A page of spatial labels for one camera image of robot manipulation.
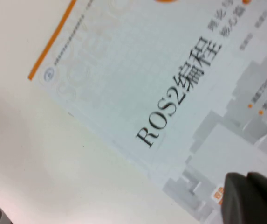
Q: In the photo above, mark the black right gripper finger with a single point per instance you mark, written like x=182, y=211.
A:
x=252, y=200

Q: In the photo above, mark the white orange ROS2 book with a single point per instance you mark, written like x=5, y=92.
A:
x=147, y=81

